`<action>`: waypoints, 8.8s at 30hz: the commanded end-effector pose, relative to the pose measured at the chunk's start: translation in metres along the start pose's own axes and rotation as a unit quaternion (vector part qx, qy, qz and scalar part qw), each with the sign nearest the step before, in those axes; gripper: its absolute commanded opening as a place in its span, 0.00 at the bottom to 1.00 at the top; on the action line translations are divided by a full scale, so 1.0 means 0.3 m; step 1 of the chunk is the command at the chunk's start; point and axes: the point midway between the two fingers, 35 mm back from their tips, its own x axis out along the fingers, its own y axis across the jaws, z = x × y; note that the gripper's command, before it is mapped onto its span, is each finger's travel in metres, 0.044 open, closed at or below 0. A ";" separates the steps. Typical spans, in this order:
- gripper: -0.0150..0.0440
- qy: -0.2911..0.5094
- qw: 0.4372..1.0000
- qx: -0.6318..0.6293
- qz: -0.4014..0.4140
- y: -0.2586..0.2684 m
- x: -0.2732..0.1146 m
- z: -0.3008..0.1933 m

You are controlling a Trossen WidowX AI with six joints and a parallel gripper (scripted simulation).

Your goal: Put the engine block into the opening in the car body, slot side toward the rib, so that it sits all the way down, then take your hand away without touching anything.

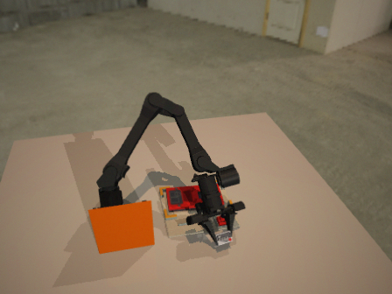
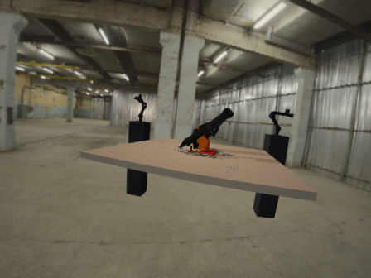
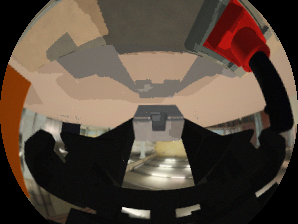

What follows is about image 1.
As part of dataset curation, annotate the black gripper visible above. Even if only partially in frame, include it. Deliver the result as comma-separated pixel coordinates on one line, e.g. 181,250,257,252
186,190,245,242

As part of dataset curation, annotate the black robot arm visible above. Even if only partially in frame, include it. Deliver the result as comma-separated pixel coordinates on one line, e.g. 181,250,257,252
96,92,240,208

